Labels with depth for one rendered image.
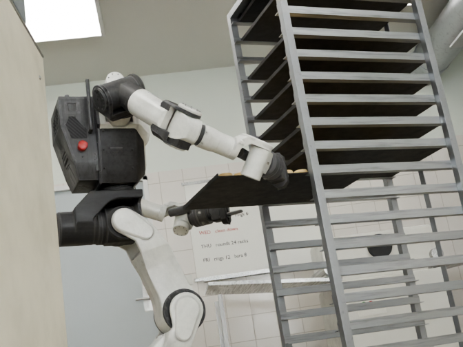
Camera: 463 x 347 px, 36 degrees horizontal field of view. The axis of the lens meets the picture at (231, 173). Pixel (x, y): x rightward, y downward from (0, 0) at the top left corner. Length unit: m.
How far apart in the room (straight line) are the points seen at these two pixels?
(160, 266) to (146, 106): 0.54
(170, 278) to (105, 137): 0.51
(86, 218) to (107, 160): 0.20
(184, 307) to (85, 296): 3.68
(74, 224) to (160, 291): 0.35
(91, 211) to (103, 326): 3.62
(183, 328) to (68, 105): 0.82
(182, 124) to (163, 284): 0.55
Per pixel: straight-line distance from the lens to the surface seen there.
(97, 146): 2.39
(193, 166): 6.14
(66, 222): 2.35
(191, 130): 2.12
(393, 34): 2.93
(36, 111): 1.06
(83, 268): 6.01
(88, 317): 5.95
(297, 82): 2.57
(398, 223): 3.14
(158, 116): 2.15
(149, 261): 2.37
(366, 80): 2.77
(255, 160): 2.21
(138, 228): 2.35
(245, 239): 5.99
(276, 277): 2.81
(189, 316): 2.33
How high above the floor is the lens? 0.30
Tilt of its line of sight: 16 degrees up
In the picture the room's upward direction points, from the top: 9 degrees counter-clockwise
